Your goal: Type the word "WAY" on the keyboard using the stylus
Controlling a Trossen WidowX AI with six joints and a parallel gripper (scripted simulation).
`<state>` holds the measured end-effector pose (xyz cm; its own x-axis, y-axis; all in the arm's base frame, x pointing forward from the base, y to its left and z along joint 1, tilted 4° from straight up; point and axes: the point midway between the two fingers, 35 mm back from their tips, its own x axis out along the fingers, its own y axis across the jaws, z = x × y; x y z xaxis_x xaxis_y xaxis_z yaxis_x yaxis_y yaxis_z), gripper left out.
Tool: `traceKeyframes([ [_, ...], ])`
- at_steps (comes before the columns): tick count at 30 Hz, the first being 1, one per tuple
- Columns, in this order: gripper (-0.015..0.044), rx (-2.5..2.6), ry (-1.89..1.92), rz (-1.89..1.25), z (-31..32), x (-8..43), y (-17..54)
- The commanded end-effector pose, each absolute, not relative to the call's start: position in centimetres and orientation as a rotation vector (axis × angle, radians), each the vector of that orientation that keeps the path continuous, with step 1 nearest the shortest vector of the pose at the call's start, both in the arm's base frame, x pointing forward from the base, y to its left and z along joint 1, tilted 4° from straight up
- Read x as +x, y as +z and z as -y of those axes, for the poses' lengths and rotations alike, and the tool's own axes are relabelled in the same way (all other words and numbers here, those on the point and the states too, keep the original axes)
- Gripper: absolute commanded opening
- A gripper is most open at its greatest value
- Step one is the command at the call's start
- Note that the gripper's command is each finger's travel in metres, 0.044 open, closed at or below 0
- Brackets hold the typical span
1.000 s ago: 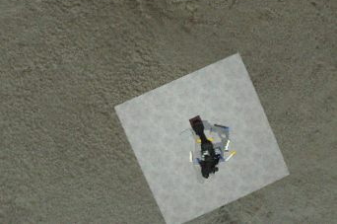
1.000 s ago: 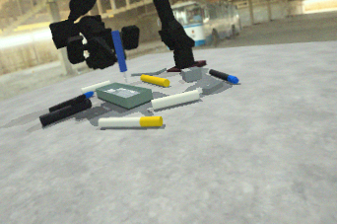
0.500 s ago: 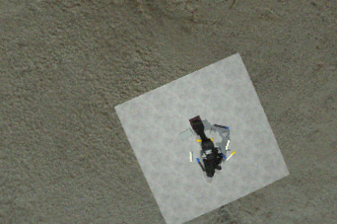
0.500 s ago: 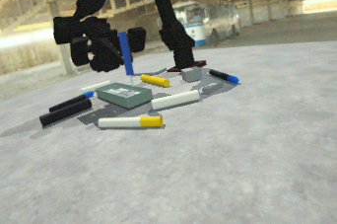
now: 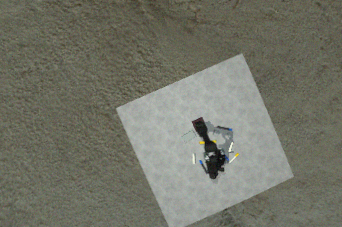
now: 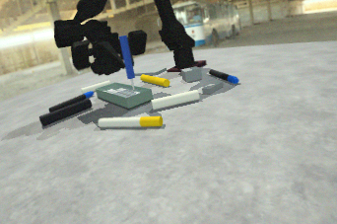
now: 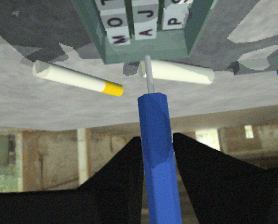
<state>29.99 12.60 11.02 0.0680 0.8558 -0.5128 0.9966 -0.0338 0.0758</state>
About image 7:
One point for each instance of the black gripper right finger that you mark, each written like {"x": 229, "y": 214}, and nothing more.
{"x": 223, "y": 189}

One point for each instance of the blue stylus with grey tip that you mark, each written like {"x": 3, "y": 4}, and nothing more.
{"x": 158, "y": 154}

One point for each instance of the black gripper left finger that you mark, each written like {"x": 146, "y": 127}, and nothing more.
{"x": 112, "y": 196}

